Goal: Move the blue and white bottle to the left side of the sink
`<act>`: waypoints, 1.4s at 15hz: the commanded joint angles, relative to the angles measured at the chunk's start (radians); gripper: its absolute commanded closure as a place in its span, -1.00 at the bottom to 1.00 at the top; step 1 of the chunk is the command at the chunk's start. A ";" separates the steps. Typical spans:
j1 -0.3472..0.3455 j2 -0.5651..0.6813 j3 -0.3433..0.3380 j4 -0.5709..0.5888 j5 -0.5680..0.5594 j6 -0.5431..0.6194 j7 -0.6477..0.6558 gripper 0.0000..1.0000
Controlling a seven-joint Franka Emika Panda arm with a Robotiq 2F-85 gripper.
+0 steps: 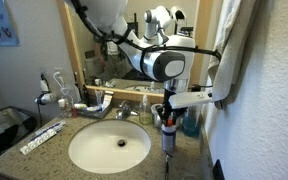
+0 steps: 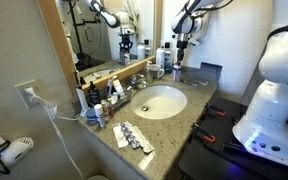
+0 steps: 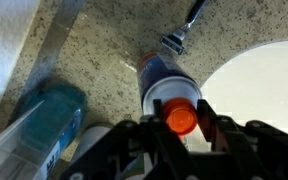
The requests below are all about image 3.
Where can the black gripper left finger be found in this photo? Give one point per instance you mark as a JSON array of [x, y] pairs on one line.
[[160, 133]]

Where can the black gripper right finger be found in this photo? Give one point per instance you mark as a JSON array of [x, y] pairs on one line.
[[220, 133]]

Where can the blue white bottle orange cap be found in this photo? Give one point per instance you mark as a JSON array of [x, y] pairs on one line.
[[165, 80]]

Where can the white oval sink basin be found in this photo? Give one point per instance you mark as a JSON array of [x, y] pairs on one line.
[[260, 86]]

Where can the blue mouthwash bottle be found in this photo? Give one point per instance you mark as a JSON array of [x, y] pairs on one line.
[[47, 130]]

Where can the black silver razor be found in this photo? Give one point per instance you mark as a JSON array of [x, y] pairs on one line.
[[184, 33]]

